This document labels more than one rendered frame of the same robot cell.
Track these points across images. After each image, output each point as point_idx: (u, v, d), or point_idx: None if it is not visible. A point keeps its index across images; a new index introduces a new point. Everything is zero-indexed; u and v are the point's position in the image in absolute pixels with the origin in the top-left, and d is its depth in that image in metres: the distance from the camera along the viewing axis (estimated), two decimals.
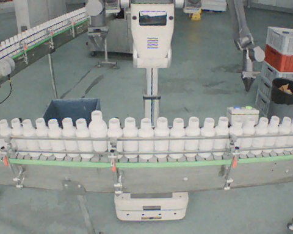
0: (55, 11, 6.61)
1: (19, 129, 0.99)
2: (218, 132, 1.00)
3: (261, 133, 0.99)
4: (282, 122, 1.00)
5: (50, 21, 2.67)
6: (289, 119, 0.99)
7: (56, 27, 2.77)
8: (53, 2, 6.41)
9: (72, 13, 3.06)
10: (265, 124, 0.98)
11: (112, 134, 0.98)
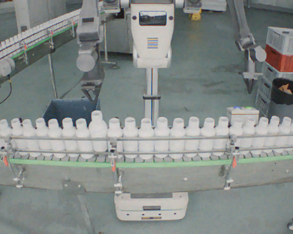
0: (55, 11, 6.61)
1: (19, 129, 0.99)
2: (218, 132, 1.00)
3: (261, 133, 0.99)
4: (282, 122, 1.00)
5: (50, 21, 2.67)
6: (289, 119, 0.99)
7: (56, 27, 2.77)
8: (53, 2, 6.41)
9: (72, 13, 3.06)
10: (265, 124, 0.98)
11: (112, 134, 0.98)
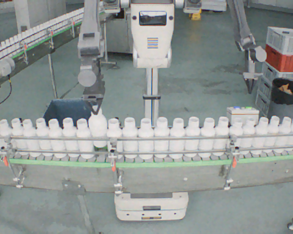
0: (55, 11, 6.61)
1: (19, 129, 0.99)
2: (218, 132, 1.00)
3: (261, 133, 0.99)
4: (282, 122, 1.00)
5: (50, 21, 2.67)
6: (289, 119, 0.99)
7: (56, 27, 2.77)
8: (53, 2, 6.41)
9: (72, 13, 3.06)
10: (265, 124, 0.98)
11: (112, 134, 0.98)
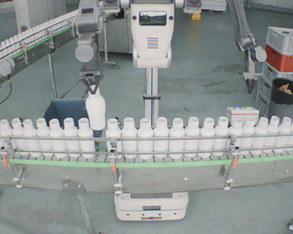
0: (55, 11, 6.61)
1: (20, 129, 0.99)
2: (218, 132, 1.00)
3: (261, 133, 0.99)
4: (282, 122, 1.00)
5: (50, 21, 2.67)
6: (289, 119, 0.99)
7: (56, 27, 2.77)
8: (53, 2, 6.41)
9: (72, 13, 3.06)
10: (265, 124, 0.98)
11: (111, 134, 0.98)
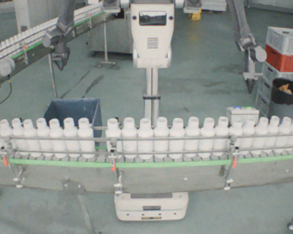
0: (55, 11, 6.61)
1: (20, 129, 0.99)
2: (218, 132, 1.00)
3: (261, 133, 0.99)
4: (282, 122, 1.00)
5: (50, 21, 2.67)
6: (289, 119, 0.99)
7: (56, 27, 2.77)
8: (53, 2, 6.41)
9: None
10: (265, 124, 0.98)
11: (111, 134, 0.98)
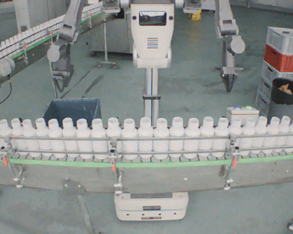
0: (55, 11, 6.61)
1: (19, 129, 0.99)
2: (202, 133, 1.00)
3: (248, 133, 0.99)
4: (271, 122, 1.00)
5: (50, 21, 2.67)
6: (278, 119, 0.99)
7: (56, 27, 2.77)
8: (53, 2, 6.41)
9: None
10: (251, 124, 0.97)
11: (97, 134, 0.98)
